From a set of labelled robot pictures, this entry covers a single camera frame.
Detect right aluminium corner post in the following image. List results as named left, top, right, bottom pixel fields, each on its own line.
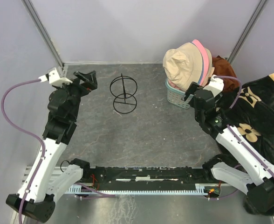
left=227, top=0, right=268, bottom=64

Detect left aluminium corner post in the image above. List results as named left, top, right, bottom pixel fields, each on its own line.
left=21, top=0, right=64, bottom=68

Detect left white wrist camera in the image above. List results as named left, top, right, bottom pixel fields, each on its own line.
left=39, top=67, right=73, bottom=87

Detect pink bucket hat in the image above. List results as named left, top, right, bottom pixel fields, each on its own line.
left=192, top=39, right=211, bottom=82

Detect light blue cable duct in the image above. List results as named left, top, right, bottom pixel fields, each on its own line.
left=64, top=183, right=216, bottom=196

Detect beige pink stacked hats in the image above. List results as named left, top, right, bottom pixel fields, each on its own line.
left=204, top=48, right=215, bottom=85

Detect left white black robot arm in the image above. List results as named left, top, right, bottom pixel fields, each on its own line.
left=1, top=68, right=98, bottom=223

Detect beige bucket hat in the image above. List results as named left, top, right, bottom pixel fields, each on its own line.
left=163, top=42, right=203, bottom=91

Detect black wire hat stand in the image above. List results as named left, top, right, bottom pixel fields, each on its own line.
left=109, top=73, right=138, bottom=115

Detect teal plastic basket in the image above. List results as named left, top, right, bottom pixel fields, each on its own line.
left=165, top=79, right=190, bottom=109

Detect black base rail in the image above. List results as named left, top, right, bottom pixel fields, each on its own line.
left=80, top=167, right=217, bottom=190

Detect black floral blanket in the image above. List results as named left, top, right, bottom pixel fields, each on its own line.
left=212, top=73, right=274, bottom=216

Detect aluminium corner post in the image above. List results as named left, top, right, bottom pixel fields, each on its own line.
left=21, top=0, right=64, bottom=68
left=227, top=0, right=268, bottom=64

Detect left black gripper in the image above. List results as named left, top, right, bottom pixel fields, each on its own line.
left=55, top=70, right=98, bottom=120

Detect blue bucket hat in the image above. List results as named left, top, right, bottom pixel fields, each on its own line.
left=190, top=42, right=209, bottom=86

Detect brown cloth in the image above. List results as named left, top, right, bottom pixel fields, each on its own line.
left=212, top=56, right=240, bottom=92

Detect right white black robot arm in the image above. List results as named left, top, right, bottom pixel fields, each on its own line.
left=184, top=77, right=274, bottom=216

